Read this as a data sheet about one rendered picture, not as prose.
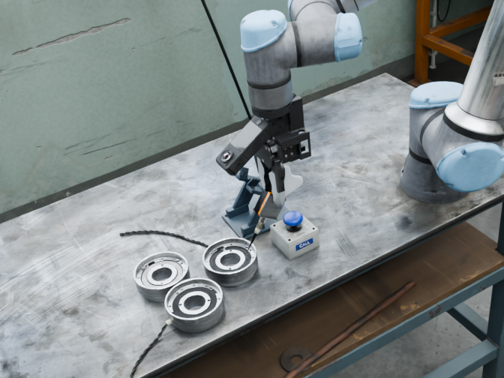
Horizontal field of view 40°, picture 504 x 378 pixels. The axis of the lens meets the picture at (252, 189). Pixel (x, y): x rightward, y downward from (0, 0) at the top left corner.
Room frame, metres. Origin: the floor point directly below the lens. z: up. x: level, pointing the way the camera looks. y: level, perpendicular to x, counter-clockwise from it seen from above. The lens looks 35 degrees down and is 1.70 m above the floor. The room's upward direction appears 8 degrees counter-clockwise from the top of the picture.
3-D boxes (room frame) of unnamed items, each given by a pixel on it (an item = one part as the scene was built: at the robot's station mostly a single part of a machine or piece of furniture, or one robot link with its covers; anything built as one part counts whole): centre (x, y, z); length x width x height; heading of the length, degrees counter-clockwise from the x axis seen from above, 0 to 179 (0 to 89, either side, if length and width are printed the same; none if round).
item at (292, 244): (1.05, -0.08, 0.82); 0.08 x 0.07 x 0.05; 115
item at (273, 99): (1.05, -0.05, 1.15); 0.08 x 0.08 x 0.05
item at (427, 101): (1.18, -0.40, 0.97); 0.13 x 0.12 x 0.14; 2
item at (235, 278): (1.00, 0.06, 0.82); 0.10 x 0.10 x 0.04
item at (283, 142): (1.05, -0.06, 1.07); 0.09 x 0.08 x 0.12; 112
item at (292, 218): (1.05, -0.07, 0.85); 0.04 x 0.04 x 0.05
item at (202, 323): (0.90, 0.13, 0.82); 0.10 x 0.10 x 0.04
